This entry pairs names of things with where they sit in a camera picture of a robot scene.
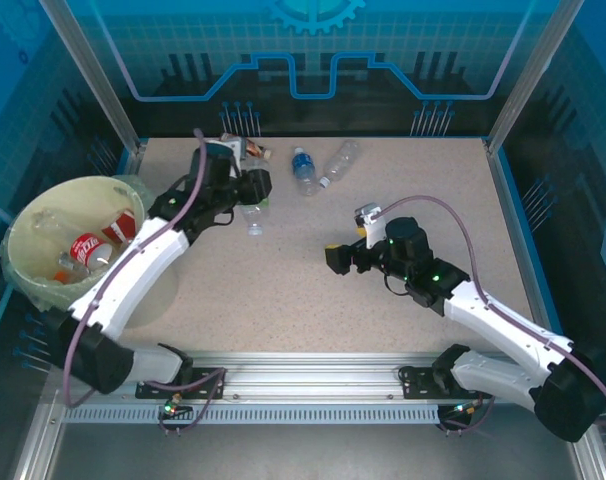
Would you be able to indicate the green label clear bottle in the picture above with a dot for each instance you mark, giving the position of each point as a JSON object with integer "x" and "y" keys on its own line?
{"x": 253, "y": 220}

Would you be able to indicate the crushed brown plastic bottle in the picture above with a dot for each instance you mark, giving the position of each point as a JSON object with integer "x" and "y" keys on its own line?
{"x": 257, "y": 149}

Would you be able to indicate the blue label water bottle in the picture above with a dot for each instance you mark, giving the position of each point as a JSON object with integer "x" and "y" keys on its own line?
{"x": 304, "y": 167}

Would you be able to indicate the clear ribbed bottle white cap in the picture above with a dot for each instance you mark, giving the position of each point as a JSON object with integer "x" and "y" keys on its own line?
{"x": 340, "y": 160}

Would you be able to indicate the red label tea bottle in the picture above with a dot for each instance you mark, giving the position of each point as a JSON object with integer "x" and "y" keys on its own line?
{"x": 119, "y": 226}

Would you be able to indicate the red label cola bottle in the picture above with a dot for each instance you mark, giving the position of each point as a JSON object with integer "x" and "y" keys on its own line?
{"x": 85, "y": 249}

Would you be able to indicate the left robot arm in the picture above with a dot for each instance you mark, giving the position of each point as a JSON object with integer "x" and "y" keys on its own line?
{"x": 128, "y": 280}

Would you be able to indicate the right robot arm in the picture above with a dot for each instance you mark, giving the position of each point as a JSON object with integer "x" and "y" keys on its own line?
{"x": 508, "y": 325}

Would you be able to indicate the pale round waste bin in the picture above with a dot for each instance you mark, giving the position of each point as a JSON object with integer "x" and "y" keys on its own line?
{"x": 158, "y": 300}

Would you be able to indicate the small connector with LED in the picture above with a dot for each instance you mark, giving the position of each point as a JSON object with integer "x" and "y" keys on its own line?
{"x": 170, "y": 406}
{"x": 465, "y": 407}

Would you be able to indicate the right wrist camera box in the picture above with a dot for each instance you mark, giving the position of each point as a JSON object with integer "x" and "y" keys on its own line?
{"x": 373, "y": 227}

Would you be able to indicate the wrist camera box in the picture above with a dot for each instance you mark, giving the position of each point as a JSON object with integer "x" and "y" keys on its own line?
{"x": 373, "y": 227}
{"x": 223, "y": 148}

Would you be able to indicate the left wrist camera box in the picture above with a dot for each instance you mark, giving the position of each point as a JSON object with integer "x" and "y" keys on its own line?
{"x": 223, "y": 148}

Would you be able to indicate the aluminium side rail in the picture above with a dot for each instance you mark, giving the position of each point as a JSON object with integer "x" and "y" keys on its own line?
{"x": 133, "y": 160}
{"x": 514, "y": 225}

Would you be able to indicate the aluminium mounting rail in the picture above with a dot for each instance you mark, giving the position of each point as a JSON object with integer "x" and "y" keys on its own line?
{"x": 308, "y": 375}

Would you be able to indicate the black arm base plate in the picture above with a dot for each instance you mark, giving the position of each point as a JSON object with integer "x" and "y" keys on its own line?
{"x": 208, "y": 380}
{"x": 418, "y": 382}

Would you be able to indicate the aluminium frame post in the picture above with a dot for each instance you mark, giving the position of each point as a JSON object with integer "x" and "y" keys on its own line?
{"x": 533, "y": 75}
{"x": 93, "y": 75}

